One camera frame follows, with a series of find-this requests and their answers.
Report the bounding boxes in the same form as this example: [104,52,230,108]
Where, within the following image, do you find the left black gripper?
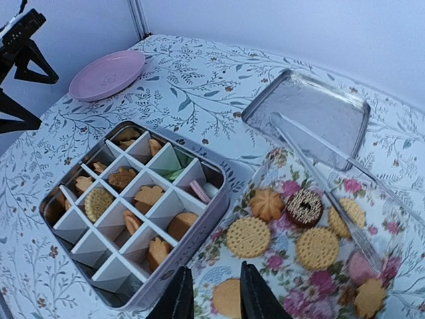
[0,39,59,134]

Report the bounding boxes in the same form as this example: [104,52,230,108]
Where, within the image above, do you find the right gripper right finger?
[240,261,292,319]

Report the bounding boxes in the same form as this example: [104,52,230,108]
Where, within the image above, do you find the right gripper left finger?
[147,266,194,319]

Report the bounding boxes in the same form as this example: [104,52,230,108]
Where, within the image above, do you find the pink divided cookie tin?
[40,121,229,311]

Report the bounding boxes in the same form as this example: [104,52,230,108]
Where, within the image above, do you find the pink sandwich cookie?
[348,251,378,286]

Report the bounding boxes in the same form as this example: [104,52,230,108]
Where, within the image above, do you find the pink round cookie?
[189,179,218,204]

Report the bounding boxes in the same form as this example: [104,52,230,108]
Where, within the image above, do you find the orange swirl cookie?
[93,161,107,175]

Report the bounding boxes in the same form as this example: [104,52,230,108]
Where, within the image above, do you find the yellow sandwich biscuit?
[84,187,114,223]

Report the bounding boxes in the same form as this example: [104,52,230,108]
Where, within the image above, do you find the metal serving tongs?
[261,112,424,276]

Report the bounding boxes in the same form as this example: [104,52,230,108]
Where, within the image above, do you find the floral cookie tray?
[191,157,424,318]

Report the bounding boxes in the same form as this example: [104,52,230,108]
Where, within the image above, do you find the pink plate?
[68,50,145,102]

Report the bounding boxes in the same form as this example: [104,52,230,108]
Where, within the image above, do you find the chocolate sprinkle donut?
[286,189,324,228]

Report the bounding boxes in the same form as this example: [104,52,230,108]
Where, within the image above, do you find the silver metal tray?
[242,69,371,157]

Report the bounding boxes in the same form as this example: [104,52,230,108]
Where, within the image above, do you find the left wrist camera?
[1,9,46,49]

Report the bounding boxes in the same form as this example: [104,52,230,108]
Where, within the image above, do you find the left aluminium frame post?
[127,0,151,40]

